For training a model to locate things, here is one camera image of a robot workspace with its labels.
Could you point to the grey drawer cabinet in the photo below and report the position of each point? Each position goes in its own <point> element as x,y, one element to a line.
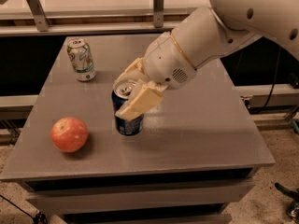
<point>197,152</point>

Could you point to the metal rail frame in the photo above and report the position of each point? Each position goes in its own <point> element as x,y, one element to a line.
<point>92,17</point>

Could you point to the white green soda can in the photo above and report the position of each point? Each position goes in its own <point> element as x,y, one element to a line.
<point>81,58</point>

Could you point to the red apple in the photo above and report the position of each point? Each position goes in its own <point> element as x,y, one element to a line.
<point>69,134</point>

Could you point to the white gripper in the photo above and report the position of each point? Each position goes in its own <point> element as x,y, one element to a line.
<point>166,62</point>

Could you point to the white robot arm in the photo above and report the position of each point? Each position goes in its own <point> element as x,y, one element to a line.
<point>209,33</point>

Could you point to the blue pepsi can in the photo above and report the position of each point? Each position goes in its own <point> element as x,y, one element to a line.
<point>120,95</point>

